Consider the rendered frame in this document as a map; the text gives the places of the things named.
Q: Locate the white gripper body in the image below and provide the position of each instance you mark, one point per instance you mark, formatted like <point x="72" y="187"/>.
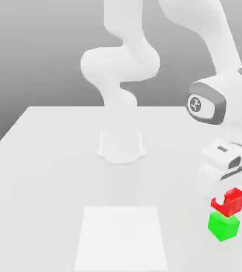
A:
<point x="210" y="182"/>

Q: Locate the small red cube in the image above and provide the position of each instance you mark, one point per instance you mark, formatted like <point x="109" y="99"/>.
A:
<point x="233" y="201"/>

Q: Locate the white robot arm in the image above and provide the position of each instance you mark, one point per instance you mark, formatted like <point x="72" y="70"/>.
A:
<point x="121" y="63"/>

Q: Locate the small green cube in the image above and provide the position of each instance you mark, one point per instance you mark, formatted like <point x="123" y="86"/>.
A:
<point x="223" y="227"/>

